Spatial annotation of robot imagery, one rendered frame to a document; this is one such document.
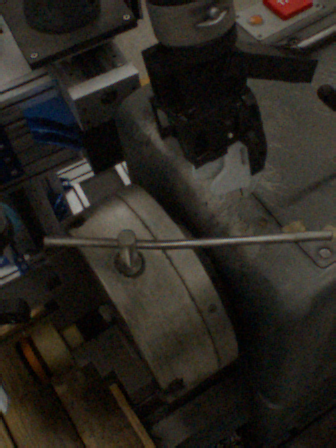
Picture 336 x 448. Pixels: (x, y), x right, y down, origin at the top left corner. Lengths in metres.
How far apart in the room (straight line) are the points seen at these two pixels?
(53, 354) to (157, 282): 0.20
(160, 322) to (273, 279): 0.15
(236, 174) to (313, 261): 0.18
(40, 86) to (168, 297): 0.63
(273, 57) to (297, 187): 0.27
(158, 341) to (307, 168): 0.30
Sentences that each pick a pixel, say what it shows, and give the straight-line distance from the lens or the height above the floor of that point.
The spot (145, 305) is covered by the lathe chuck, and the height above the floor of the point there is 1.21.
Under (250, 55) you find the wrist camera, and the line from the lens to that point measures 0.59.
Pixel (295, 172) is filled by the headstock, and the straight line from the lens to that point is 0.84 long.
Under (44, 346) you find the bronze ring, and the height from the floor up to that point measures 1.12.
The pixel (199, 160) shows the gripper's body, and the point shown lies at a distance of 0.60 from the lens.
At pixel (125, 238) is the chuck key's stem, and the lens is 0.72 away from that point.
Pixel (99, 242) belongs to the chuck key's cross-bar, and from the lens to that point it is 0.74.
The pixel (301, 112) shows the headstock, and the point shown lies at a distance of 0.91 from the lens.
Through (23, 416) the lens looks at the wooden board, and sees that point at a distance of 1.14.
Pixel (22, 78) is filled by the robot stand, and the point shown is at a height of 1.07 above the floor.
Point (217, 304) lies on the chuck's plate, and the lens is 0.82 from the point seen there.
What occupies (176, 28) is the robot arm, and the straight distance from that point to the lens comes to 0.54.
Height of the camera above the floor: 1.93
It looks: 57 degrees down
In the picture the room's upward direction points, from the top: 11 degrees counter-clockwise
